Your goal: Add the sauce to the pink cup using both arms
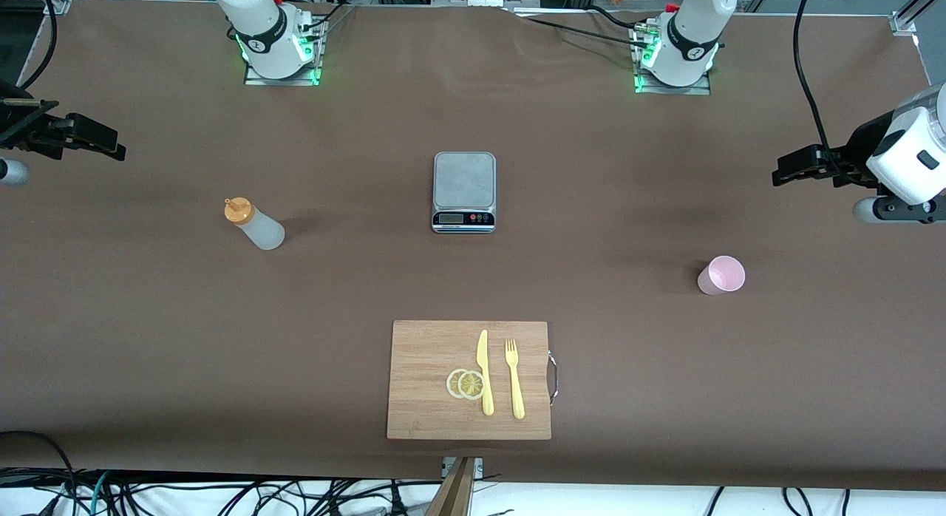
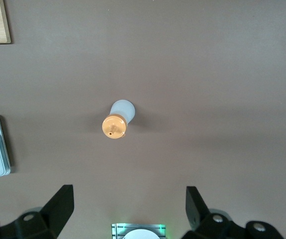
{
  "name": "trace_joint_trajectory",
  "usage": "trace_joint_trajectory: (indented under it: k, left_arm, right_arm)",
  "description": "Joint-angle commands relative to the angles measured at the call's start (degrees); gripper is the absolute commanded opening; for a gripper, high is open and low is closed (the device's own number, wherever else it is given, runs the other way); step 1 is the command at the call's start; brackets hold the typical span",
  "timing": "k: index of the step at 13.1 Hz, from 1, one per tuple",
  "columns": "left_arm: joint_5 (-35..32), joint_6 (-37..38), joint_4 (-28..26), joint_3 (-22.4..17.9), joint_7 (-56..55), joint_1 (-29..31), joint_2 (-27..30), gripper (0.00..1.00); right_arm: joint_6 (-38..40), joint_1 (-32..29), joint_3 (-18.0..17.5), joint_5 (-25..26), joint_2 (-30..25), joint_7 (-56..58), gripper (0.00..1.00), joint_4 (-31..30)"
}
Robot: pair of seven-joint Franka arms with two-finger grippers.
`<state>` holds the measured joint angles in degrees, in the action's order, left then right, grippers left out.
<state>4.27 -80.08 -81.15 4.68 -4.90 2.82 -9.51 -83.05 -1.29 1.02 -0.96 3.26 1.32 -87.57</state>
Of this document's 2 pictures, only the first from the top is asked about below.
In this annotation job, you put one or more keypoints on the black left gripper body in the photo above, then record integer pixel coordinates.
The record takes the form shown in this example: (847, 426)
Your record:
(857, 155)

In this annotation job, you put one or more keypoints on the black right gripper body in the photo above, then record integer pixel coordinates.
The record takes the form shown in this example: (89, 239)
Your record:
(22, 128)

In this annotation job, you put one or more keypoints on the pink plastic cup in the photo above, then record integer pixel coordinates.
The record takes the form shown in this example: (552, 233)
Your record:
(713, 283)

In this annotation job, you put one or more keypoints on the translucent sauce bottle orange cap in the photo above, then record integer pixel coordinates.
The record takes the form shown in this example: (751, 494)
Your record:
(262, 231)

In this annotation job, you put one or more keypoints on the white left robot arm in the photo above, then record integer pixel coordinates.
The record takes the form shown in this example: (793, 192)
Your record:
(695, 35)

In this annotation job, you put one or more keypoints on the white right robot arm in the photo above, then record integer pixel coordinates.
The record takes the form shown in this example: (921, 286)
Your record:
(262, 28)

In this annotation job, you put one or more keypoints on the silver digital kitchen scale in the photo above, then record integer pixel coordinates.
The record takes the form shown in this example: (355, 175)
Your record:
(464, 180)

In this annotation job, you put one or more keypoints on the yellow plastic fork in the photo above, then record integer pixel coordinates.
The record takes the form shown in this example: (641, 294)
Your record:
(517, 398)

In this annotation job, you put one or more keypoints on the yellow plastic knife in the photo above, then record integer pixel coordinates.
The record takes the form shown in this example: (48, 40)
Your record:
(486, 398)

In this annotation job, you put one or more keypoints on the lemon slice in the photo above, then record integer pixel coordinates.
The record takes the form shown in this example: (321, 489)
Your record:
(451, 383)
(471, 385)

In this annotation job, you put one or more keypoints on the bamboo cutting board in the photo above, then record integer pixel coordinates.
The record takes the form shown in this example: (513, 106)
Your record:
(421, 398)

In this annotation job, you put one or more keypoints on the small metal bracket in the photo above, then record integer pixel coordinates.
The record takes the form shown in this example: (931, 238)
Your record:
(479, 466)

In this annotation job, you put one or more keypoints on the wooden post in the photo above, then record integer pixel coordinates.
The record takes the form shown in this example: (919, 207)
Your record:
(454, 494)

